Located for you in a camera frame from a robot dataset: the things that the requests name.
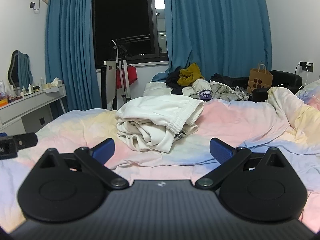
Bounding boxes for right blue curtain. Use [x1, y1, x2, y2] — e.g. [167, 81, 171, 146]
[153, 0, 272, 81]

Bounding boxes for wavy black-framed mirror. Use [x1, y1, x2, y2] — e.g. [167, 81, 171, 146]
[8, 50, 33, 89]

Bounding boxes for wall power socket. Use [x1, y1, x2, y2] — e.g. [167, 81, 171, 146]
[300, 62, 313, 73]

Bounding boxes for black garment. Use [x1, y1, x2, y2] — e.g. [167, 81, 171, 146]
[165, 67, 184, 95]

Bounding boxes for dark window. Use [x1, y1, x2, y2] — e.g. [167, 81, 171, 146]
[92, 0, 168, 67]

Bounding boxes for red cloth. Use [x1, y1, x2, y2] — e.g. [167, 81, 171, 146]
[116, 65, 138, 89]

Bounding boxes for mustard yellow garment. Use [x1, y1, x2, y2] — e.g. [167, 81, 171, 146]
[177, 62, 204, 87]

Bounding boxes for grey white jacket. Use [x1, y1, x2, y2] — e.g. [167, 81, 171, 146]
[182, 79, 249, 102]

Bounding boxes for folded drying rack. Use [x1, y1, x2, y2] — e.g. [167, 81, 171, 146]
[100, 40, 131, 110]

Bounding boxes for tissue box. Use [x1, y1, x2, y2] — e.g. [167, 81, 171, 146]
[47, 77, 63, 88]

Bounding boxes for white bedding bundle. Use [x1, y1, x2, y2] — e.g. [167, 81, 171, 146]
[143, 82, 173, 96]

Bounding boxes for white sweatpants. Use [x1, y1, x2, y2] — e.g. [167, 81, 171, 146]
[115, 94, 204, 153]

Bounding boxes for black armchair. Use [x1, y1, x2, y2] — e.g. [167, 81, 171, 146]
[230, 70, 303, 102]

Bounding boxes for white dressing table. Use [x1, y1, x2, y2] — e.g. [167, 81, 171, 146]
[1, 85, 66, 135]

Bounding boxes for brown paper bag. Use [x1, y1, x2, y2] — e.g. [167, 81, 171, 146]
[247, 63, 273, 93]

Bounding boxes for pastel tie-dye duvet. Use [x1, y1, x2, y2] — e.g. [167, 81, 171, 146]
[1, 81, 319, 232]

